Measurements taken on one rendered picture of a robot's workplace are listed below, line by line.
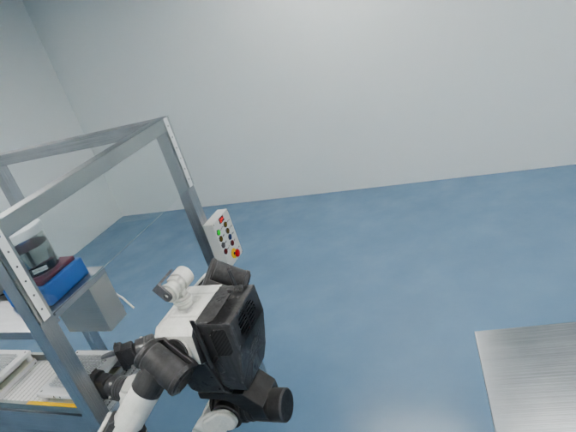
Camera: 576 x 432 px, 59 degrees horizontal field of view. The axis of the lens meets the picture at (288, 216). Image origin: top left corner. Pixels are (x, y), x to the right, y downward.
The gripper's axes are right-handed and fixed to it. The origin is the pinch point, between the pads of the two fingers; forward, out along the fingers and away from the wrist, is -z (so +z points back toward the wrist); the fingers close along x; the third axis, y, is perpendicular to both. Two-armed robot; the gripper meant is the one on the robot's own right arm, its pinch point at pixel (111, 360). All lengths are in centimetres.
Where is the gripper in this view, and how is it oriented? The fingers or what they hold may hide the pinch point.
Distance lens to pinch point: 219.3
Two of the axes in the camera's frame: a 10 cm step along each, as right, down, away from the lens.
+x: 2.7, 8.7, 4.1
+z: 9.4, -3.3, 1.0
